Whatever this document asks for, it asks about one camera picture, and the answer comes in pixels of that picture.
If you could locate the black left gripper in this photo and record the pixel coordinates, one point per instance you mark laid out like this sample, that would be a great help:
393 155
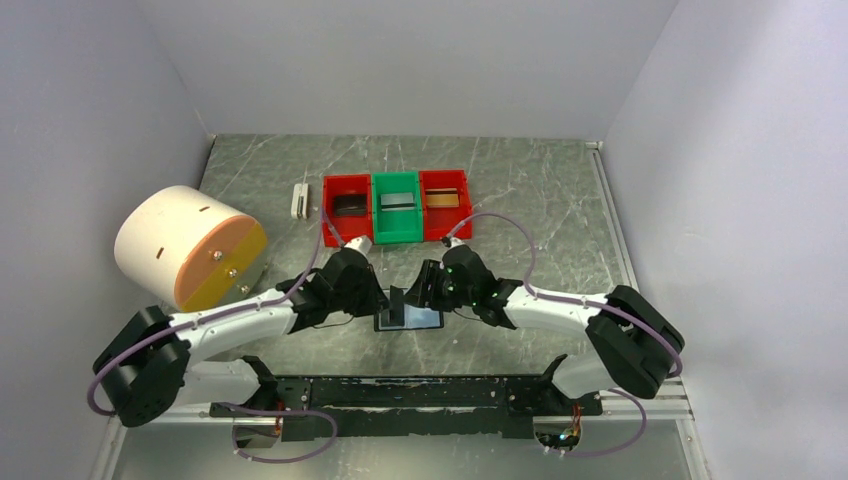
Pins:
377 298

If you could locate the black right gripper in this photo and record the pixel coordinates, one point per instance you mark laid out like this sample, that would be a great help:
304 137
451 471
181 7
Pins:
419 294

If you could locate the black leather card holder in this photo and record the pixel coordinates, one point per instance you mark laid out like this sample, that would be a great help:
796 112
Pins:
407 317

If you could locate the red plastic bin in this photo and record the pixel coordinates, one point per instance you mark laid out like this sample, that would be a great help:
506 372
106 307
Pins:
346 228
437 223

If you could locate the gold card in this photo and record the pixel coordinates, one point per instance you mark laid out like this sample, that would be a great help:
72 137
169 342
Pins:
441 198

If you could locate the green plastic bin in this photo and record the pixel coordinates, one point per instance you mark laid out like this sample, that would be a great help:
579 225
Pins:
397 227

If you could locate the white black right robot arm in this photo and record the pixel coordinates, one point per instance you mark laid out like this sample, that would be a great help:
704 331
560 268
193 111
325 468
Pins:
631 346

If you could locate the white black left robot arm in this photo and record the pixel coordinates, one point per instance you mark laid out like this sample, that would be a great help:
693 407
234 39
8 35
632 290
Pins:
158 361

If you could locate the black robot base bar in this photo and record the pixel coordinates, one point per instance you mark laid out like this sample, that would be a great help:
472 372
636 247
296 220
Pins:
507 405

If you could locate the black card in bin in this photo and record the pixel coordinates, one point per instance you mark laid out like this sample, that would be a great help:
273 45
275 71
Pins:
350 205

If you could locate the silver card in bin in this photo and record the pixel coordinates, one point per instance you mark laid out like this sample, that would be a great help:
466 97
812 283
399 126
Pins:
401 201

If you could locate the small white clip block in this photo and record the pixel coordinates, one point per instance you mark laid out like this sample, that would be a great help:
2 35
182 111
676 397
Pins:
300 201

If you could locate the white orange cylinder drum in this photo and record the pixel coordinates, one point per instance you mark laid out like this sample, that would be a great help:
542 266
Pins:
190 250

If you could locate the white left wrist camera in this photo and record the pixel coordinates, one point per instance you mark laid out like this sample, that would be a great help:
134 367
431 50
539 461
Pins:
361 244

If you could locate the aluminium frame rail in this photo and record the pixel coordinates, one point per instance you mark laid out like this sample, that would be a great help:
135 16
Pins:
160 361

